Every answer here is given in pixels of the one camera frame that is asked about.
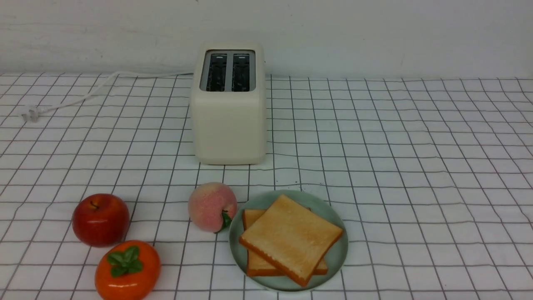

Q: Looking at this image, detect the toast slice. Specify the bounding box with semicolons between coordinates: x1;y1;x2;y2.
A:
238;194;344;287
242;209;328;277

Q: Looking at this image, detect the light green plate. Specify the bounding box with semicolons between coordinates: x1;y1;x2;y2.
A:
229;190;349;292

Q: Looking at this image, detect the cream white toaster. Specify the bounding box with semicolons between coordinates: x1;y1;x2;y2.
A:
189;41;267;165

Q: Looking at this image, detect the pink peach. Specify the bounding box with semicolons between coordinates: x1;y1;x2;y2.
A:
188;182;238;233

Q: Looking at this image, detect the white grid tablecloth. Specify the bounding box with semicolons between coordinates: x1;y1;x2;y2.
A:
0;72;533;300

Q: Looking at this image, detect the red apple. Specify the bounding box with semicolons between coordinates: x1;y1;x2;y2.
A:
72;193;130;248

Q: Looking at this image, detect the orange persimmon with green leaf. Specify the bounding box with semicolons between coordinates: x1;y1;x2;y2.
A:
95;240;161;300

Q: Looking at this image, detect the white power cable with plug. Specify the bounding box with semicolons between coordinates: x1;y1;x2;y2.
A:
21;71;194;123

